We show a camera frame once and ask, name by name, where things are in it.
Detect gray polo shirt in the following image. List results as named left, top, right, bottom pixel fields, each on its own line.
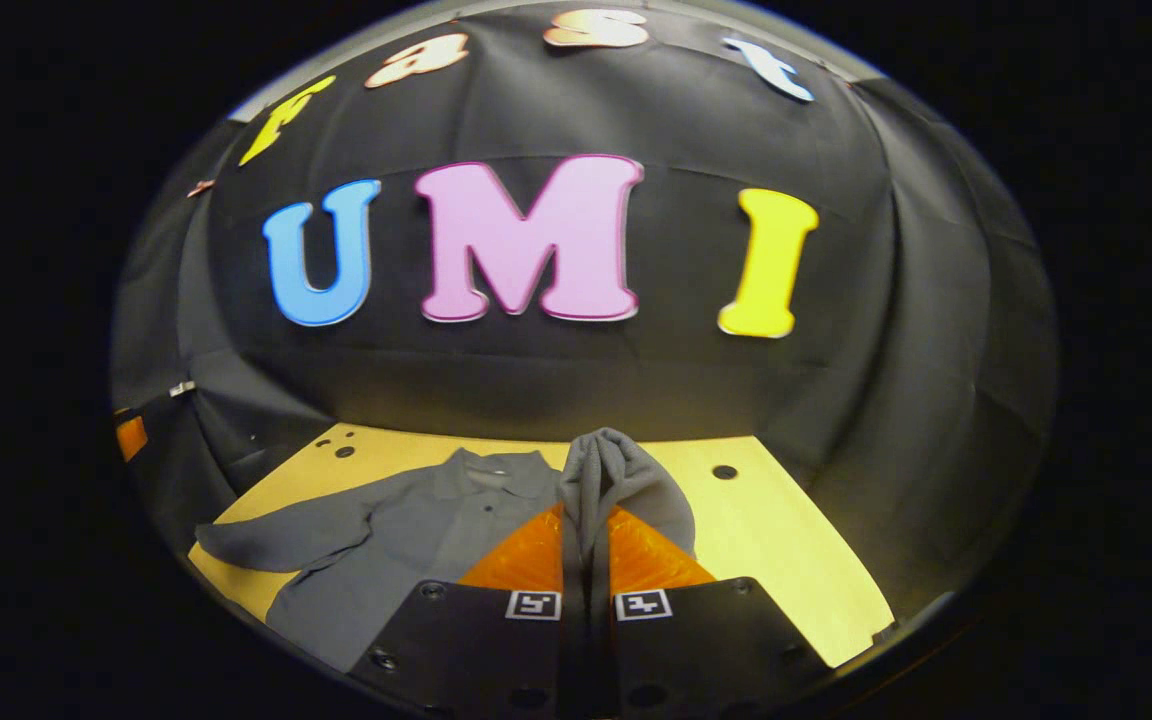
left=194, top=427, right=697, bottom=673

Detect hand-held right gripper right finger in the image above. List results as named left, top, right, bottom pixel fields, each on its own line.
left=584, top=505, right=832, bottom=720

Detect black backdrop cloth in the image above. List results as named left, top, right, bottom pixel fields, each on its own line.
left=111, top=0, right=1062, bottom=621

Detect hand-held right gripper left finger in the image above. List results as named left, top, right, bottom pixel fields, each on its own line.
left=348, top=500, right=577, bottom=720

